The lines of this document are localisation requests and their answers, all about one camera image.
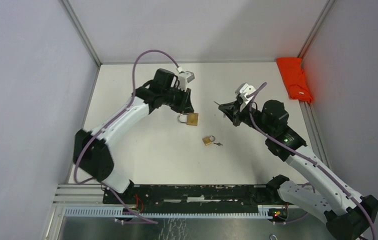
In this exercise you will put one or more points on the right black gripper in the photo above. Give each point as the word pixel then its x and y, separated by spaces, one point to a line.
pixel 233 112

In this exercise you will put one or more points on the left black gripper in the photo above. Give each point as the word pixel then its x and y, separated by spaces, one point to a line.
pixel 185 106

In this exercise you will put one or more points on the silver keys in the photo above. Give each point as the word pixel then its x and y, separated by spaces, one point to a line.
pixel 224 116

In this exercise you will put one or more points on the large brass padlock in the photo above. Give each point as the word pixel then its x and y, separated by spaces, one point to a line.
pixel 190 119

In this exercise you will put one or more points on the small brass padlock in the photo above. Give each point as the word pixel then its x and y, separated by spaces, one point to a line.
pixel 208 140

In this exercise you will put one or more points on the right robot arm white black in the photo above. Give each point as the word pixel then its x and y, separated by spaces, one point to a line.
pixel 346 213

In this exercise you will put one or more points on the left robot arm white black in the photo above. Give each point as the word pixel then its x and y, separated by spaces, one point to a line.
pixel 92 148

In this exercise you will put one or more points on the orange folded cloth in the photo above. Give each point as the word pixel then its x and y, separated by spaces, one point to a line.
pixel 294 79

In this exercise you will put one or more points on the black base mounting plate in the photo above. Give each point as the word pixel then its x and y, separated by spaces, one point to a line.
pixel 196 199

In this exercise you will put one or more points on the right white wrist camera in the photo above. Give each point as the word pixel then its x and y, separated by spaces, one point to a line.
pixel 244 94

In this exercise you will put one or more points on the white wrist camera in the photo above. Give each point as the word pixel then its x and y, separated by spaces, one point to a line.
pixel 184 78
pixel 244 94

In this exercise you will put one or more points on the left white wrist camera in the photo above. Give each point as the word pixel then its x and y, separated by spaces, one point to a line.
pixel 184 78

